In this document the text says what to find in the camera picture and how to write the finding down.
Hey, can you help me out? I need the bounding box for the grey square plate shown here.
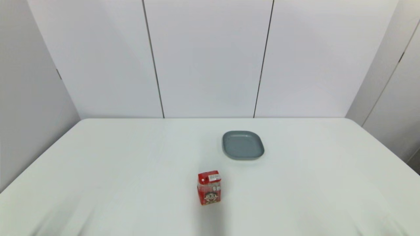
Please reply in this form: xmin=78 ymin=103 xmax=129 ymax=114
xmin=222 ymin=130 xmax=265 ymax=161

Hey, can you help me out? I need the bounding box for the red milk carton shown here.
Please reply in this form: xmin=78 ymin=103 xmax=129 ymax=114
xmin=197 ymin=170 xmax=222 ymax=206

